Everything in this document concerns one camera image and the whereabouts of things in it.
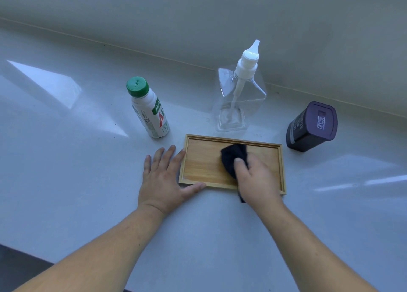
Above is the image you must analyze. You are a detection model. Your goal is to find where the person's right hand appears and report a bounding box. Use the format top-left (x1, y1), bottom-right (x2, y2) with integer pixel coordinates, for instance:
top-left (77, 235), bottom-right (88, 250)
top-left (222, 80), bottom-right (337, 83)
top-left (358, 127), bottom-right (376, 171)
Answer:
top-left (234, 153), bottom-right (285, 214)

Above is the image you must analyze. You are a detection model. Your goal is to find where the person's left hand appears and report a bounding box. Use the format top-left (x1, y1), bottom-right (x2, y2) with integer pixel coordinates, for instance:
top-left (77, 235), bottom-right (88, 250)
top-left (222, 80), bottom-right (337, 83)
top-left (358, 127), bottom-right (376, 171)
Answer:
top-left (137, 144), bottom-right (207, 218)

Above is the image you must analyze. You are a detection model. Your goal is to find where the black cloth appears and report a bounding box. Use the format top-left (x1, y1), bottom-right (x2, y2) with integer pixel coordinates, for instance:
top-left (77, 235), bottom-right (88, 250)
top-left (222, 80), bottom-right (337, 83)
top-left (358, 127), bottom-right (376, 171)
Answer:
top-left (221, 143), bottom-right (249, 203)

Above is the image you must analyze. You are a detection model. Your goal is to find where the wooden tray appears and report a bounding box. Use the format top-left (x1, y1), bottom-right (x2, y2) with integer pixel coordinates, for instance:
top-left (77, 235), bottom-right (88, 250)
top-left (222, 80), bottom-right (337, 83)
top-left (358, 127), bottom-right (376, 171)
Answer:
top-left (178, 134), bottom-right (287, 195)

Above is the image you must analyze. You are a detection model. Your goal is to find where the dark purple lidded container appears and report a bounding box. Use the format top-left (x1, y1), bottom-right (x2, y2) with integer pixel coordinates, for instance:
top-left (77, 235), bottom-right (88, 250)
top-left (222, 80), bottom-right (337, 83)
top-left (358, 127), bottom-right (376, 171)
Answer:
top-left (286, 101), bottom-right (337, 153)

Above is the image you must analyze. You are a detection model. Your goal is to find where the white bottle green cap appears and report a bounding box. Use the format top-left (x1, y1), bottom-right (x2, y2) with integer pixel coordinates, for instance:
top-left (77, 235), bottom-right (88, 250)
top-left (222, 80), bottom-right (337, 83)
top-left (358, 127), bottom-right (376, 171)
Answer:
top-left (125, 76), bottom-right (170, 139)

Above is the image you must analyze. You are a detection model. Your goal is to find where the clear pump bottle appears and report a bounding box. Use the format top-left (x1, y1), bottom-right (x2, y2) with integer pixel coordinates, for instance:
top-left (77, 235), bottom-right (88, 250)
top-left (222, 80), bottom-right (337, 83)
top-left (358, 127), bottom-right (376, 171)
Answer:
top-left (212, 39), bottom-right (267, 133)

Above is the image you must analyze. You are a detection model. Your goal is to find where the person's right forearm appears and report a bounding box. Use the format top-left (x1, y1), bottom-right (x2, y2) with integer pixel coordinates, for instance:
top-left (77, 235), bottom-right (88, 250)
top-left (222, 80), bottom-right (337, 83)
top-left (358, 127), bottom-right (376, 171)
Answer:
top-left (254, 203), bottom-right (379, 292)

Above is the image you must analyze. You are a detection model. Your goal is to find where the person's left forearm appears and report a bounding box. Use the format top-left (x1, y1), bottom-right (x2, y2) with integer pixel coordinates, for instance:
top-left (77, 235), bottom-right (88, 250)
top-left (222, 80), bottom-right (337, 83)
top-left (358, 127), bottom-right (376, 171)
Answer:
top-left (12, 204), bottom-right (167, 292)

